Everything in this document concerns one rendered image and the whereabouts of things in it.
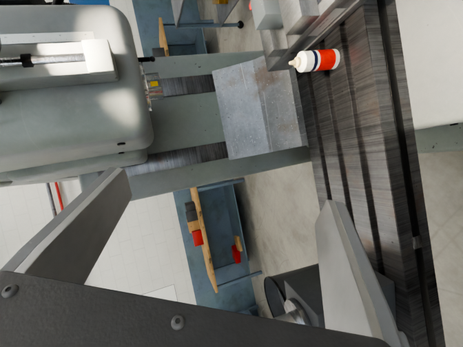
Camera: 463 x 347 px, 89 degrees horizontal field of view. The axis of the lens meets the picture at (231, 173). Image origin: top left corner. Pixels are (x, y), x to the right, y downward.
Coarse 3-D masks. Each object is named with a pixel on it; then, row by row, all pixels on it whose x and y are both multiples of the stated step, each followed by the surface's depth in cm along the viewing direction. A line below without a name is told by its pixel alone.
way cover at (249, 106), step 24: (216, 72) 83; (240, 72) 82; (264, 72) 79; (288, 72) 76; (240, 96) 82; (264, 96) 80; (288, 96) 77; (240, 120) 83; (264, 120) 82; (288, 120) 78; (240, 144) 84; (264, 144) 82; (288, 144) 79
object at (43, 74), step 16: (16, 48) 27; (32, 48) 27; (48, 48) 28; (64, 48) 28; (80, 48) 29; (96, 48) 29; (0, 64) 26; (16, 64) 27; (32, 64) 27; (48, 64) 28; (64, 64) 28; (80, 64) 29; (96, 64) 29; (112, 64) 29; (0, 80) 27; (16, 80) 27; (32, 80) 28; (48, 80) 29; (64, 80) 29; (80, 80) 30; (96, 80) 31; (112, 80) 32
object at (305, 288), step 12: (300, 276) 54; (312, 276) 53; (384, 276) 49; (288, 288) 52; (300, 288) 50; (312, 288) 49; (384, 288) 47; (288, 300) 50; (300, 300) 47; (312, 300) 46; (300, 312) 46; (312, 312) 44; (312, 324) 45; (324, 324) 43
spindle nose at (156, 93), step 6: (156, 72) 42; (150, 78) 41; (156, 78) 41; (150, 84) 41; (150, 90) 41; (156, 90) 41; (162, 90) 42; (150, 96) 42; (156, 96) 42; (162, 96) 43
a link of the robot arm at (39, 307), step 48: (0, 288) 5; (48, 288) 5; (96, 288) 6; (0, 336) 5; (48, 336) 5; (96, 336) 5; (144, 336) 5; (192, 336) 5; (240, 336) 5; (288, 336) 5; (336, 336) 5
